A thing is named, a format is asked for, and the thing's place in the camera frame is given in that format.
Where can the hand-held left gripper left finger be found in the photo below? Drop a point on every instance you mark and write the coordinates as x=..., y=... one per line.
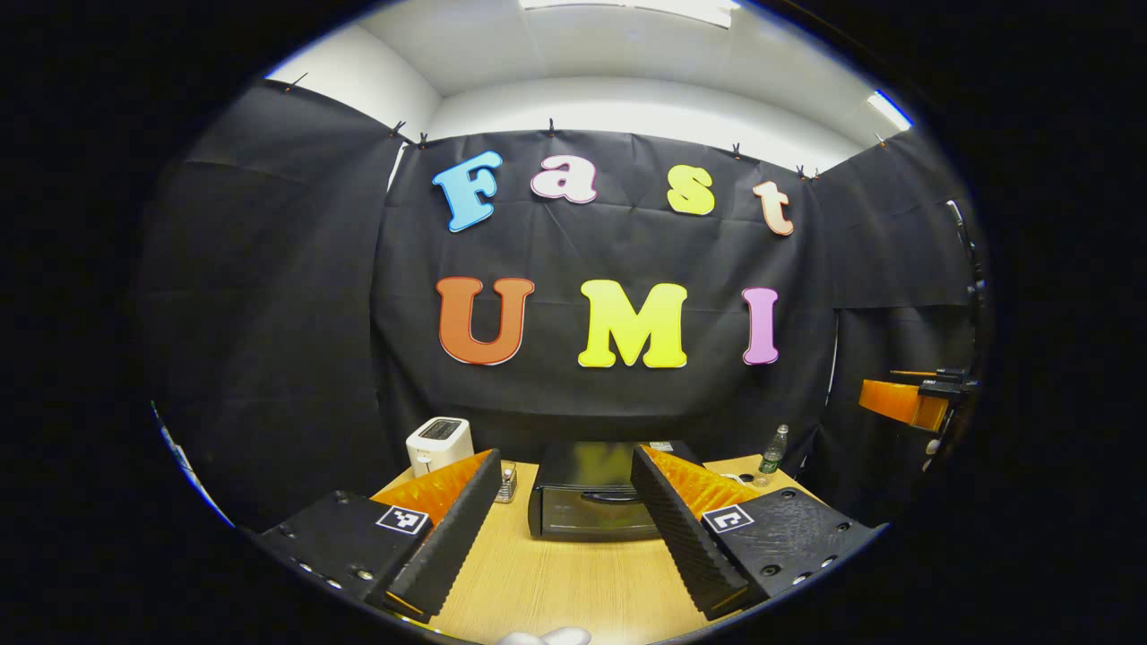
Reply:
x=448, y=546

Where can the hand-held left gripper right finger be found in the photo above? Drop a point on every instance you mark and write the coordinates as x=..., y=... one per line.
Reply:
x=685, y=546

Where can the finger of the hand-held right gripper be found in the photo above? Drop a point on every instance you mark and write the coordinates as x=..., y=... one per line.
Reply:
x=932, y=374
x=901, y=403

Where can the black electric oven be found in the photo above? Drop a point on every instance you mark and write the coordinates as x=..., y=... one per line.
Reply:
x=582, y=511

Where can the small glass shaker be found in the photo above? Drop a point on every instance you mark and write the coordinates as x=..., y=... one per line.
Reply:
x=506, y=488

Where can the white toaster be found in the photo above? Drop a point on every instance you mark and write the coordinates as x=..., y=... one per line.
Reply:
x=439, y=448

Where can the clear plastic water bottle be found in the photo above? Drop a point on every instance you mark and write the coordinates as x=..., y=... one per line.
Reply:
x=772, y=459

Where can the black metal stand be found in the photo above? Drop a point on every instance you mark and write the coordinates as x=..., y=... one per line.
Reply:
x=963, y=233

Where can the ceiling light panel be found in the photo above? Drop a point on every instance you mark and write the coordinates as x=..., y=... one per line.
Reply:
x=627, y=9
x=889, y=109

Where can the black backdrop cloth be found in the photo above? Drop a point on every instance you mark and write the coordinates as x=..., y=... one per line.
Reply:
x=582, y=242

